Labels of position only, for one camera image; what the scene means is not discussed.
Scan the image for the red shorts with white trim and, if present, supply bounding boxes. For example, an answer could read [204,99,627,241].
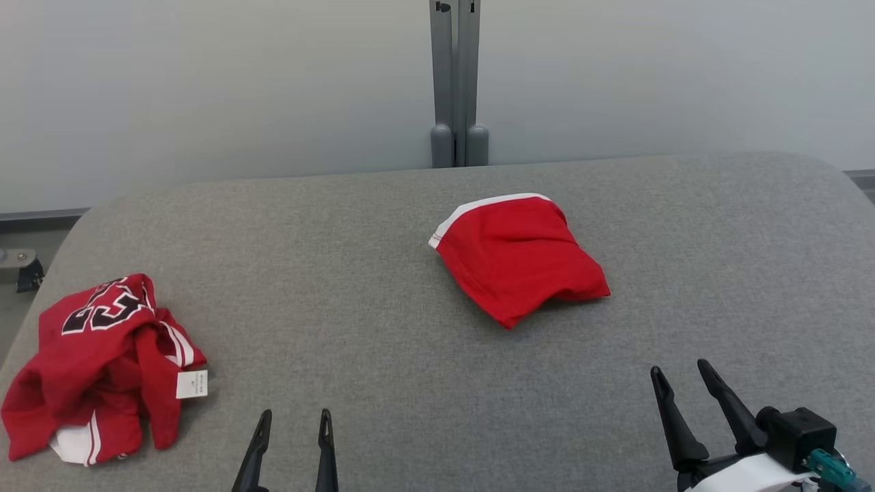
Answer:
[429,193,611,330]

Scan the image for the black caster with metal plate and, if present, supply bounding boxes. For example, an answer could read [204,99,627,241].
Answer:
[0,247,46,294]

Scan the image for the grey metal partition post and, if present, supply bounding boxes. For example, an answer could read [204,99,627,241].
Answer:
[456,0,490,167]
[429,0,456,169]

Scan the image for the red Bulls 23 jersey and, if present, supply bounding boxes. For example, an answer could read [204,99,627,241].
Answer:
[0,273,209,467]

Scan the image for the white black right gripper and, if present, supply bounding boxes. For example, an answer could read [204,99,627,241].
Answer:
[649,359,818,492]

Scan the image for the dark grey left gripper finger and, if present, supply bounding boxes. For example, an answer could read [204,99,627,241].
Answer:
[231,409,273,492]
[315,408,340,492]

